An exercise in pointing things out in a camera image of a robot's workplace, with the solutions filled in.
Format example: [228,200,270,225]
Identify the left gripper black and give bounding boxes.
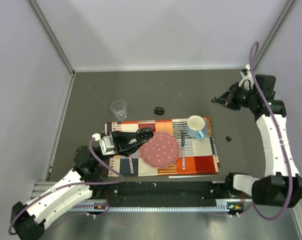
[95,130,149,164]

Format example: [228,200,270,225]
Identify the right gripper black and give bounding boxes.
[213,82,257,111]

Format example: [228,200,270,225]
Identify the black earbud charging case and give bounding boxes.
[154,107,165,116]

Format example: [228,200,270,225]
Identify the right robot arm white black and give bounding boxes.
[212,74,302,208]

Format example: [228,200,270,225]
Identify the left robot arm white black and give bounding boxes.
[8,127,154,240]

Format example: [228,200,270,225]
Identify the clear plastic cup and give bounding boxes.
[111,100,128,121]

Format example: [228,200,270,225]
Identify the white blue mug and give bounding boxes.
[186,115,205,140]

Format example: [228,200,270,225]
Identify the pink dotted plate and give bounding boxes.
[140,132,180,169]

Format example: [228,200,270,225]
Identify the colourful patchwork placemat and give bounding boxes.
[105,117,220,177]

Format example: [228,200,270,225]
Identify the fork with pink handle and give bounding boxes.
[129,155,134,174]

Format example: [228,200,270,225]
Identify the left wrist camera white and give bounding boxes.
[92,133,115,156]

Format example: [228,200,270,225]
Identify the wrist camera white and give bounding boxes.
[92,133,115,156]
[238,64,254,91]

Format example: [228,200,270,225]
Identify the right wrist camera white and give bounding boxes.
[238,64,254,91]

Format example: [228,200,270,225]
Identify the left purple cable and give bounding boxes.
[8,138,124,236]

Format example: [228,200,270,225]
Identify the knife with pink handle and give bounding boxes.
[181,127,186,170]

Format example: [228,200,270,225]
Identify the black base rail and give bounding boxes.
[100,181,240,208]

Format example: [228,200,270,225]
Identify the aluminium frame profile front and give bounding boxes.
[28,181,302,213]

